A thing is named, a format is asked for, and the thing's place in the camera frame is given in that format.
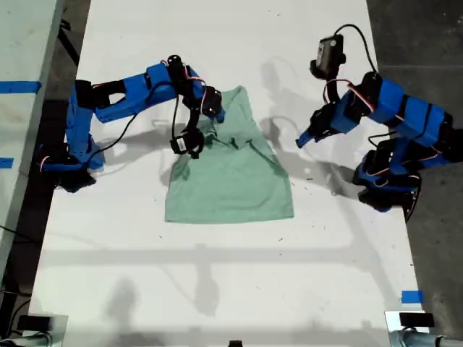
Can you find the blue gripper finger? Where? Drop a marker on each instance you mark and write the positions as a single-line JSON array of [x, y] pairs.
[[221, 116], [306, 138]]

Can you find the pale green T-shirt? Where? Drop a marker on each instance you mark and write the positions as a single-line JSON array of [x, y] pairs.
[[235, 180]]

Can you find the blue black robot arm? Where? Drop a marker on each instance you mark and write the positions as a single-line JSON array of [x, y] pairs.
[[115, 112], [412, 115]]

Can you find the black metal bar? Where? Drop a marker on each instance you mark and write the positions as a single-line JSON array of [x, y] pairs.
[[70, 47]]

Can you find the square blue tape piece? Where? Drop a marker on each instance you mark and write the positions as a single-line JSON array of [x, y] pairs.
[[412, 296]]

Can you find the long blue tape strip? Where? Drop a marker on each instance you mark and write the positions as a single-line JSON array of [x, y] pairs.
[[18, 86]]

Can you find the small black box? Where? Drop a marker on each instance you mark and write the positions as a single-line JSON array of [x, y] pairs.
[[416, 320], [34, 322]]

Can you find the short blue tape strip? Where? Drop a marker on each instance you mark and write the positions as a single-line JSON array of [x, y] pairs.
[[6, 163]]

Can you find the small black block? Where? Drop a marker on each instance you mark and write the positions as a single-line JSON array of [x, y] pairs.
[[235, 344]]

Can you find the grey metal pipe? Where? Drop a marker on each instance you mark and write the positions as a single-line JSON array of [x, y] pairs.
[[29, 341], [427, 341]]

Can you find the black camera stalk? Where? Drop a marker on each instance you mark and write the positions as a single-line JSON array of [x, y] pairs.
[[193, 119], [330, 90]]

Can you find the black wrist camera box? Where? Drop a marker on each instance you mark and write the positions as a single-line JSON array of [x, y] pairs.
[[188, 142], [327, 54]]

